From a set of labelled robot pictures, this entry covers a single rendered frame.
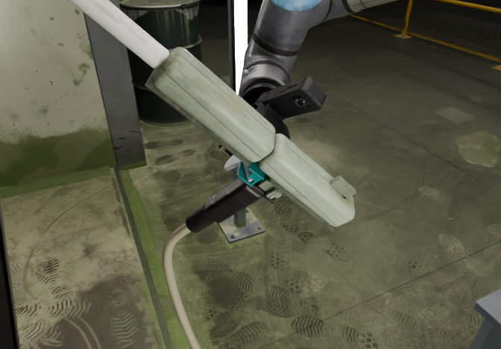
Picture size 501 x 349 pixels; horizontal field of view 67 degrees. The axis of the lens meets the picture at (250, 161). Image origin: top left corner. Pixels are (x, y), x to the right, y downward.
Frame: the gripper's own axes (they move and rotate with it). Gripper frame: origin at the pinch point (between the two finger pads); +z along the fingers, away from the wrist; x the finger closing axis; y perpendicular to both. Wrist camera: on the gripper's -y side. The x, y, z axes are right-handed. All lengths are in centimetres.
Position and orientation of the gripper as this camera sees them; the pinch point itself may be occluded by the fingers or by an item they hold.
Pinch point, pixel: (266, 179)
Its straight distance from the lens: 48.4
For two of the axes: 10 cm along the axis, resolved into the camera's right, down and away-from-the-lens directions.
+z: -0.8, 6.7, -7.4
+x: -7.0, -5.7, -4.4
